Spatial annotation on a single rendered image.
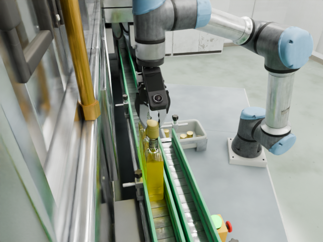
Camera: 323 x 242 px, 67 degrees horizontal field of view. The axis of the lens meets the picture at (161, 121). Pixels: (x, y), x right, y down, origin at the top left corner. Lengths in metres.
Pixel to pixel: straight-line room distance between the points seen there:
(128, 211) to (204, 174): 0.45
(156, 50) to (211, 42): 4.47
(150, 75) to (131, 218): 0.49
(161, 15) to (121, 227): 0.64
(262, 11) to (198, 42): 1.64
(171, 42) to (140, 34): 4.21
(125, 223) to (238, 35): 0.73
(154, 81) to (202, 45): 4.42
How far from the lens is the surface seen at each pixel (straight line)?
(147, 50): 0.60
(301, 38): 0.88
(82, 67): 0.35
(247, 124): 1.18
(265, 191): 1.20
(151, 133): 0.71
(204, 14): 0.65
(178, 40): 4.82
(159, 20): 0.59
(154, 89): 0.60
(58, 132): 0.30
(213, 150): 1.33
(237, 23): 0.89
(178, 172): 1.00
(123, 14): 1.76
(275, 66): 0.90
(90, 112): 0.37
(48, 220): 0.20
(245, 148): 1.25
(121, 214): 0.89
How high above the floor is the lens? 1.60
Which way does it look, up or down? 34 degrees down
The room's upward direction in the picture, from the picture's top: straight up
